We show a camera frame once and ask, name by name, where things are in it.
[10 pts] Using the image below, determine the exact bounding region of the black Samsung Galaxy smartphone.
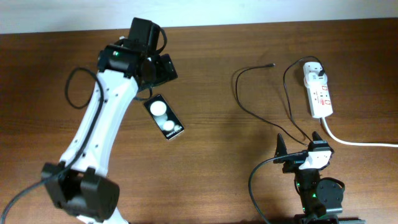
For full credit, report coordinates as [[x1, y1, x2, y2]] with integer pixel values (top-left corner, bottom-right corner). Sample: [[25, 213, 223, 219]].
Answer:
[[144, 94, 185, 141]]

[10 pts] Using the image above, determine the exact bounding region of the black USB charging cable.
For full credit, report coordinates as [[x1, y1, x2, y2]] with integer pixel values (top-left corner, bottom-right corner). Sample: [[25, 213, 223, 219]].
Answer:
[[234, 55, 326, 147]]

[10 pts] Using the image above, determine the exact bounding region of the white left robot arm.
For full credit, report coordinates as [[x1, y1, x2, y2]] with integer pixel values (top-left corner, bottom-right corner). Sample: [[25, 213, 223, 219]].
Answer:
[[42, 17, 178, 223]]

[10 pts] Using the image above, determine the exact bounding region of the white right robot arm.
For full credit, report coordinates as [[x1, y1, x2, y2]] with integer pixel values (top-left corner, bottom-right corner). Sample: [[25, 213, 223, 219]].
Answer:
[[274, 132, 366, 224]]

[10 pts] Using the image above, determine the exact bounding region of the black USB charger plug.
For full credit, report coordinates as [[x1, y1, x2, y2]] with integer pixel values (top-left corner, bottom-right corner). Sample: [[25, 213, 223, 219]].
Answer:
[[318, 70, 325, 77]]

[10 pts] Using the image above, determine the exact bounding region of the white power strip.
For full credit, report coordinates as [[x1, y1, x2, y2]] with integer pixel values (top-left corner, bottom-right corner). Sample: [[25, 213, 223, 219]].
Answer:
[[303, 62, 333, 119]]

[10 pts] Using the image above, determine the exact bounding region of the white power strip cord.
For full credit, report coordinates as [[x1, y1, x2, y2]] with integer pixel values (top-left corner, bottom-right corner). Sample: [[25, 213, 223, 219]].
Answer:
[[320, 116, 398, 148]]

